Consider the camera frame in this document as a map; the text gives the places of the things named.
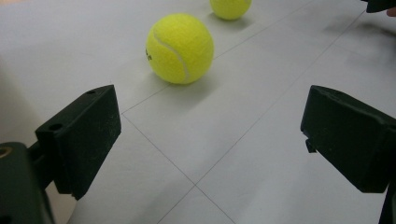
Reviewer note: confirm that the yellow tennis ball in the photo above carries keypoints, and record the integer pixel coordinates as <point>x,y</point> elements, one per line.
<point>229,7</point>
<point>180,46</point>

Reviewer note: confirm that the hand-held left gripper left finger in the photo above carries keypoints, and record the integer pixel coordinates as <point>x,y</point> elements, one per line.
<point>81,140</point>

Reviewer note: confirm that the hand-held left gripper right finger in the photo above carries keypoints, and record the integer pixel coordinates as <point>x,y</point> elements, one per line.
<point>351,140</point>

